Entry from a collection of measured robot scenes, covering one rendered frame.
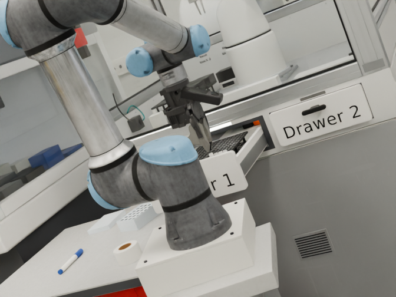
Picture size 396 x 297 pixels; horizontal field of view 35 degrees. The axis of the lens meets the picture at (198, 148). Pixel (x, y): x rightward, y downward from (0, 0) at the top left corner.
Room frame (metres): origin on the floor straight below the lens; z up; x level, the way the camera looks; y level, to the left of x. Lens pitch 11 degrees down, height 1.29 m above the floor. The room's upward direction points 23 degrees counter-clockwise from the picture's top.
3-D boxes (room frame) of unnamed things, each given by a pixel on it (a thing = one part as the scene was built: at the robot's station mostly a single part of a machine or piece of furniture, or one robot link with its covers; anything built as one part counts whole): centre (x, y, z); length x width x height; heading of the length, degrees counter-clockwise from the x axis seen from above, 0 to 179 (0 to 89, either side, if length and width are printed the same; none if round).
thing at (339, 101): (1.85, -0.37, 0.87); 0.29 x 0.02 x 0.11; 65
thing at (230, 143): (1.87, -0.04, 0.87); 0.22 x 0.18 x 0.06; 155
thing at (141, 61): (1.67, 0.02, 1.23); 0.11 x 0.11 x 0.08; 60
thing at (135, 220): (1.94, 0.25, 0.78); 0.12 x 0.08 x 0.04; 137
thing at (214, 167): (1.69, 0.05, 0.87); 0.29 x 0.02 x 0.11; 65
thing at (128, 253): (1.63, 0.28, 0.78); 0.07 x 0.07 x 0.04
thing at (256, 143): (1.88, -0.04, 0.86); 0.40 x 0.26 x 0.06; 155
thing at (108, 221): (2.09, 0.38, 0.77); 0.13 x 0.09 x 0.02; 155
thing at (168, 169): (1.37, 0.07, 1.00); 0.13 x 0.12 x 0.14; 60
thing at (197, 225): (1.37, 0.07, 0.89); 0.15 x 0.15 x 0.10
